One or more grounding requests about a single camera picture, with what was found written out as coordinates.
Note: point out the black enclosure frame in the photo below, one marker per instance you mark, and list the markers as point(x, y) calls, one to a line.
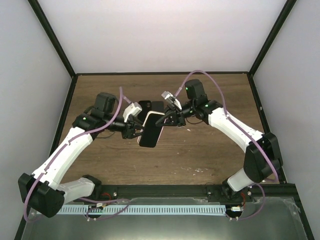
point(283, 15)

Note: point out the metal front plate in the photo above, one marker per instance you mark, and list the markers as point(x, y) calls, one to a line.
point(270, 218)

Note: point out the black phone case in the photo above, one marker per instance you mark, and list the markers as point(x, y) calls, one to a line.
point(146, 106)

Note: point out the black phone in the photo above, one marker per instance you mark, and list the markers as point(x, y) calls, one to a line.
point(157, 106)
point(150, 133)

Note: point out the light blue slotted rail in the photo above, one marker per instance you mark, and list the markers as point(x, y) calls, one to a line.
point(201, 210)

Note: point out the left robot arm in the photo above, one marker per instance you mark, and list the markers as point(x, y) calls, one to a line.
point(43, 191)

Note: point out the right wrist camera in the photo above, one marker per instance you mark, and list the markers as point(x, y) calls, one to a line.
point(171, 99)

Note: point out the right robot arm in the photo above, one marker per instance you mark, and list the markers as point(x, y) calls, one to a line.
point(262, 155)

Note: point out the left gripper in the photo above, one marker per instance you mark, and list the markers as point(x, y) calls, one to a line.
point(130, 129)

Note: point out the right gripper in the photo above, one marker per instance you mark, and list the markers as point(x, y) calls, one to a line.
point(179, 116)

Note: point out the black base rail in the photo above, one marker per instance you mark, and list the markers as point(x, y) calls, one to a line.
point(211, 192)

